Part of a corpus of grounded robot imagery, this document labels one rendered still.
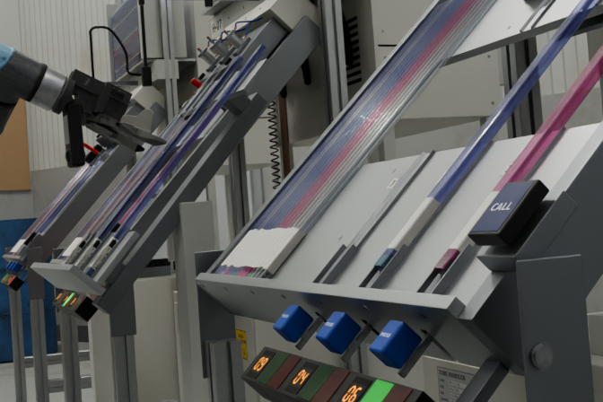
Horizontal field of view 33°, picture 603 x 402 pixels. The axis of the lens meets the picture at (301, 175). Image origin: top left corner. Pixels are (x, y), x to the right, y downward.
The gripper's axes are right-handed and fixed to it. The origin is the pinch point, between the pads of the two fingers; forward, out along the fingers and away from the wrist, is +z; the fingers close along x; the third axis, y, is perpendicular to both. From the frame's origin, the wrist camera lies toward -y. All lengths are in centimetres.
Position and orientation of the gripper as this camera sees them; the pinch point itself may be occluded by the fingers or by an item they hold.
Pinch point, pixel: (153, 150)
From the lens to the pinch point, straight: 194.5
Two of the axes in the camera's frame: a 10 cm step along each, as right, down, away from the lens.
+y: 3.5, -9.1, 2.3
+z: 8.4, 4.1, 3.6
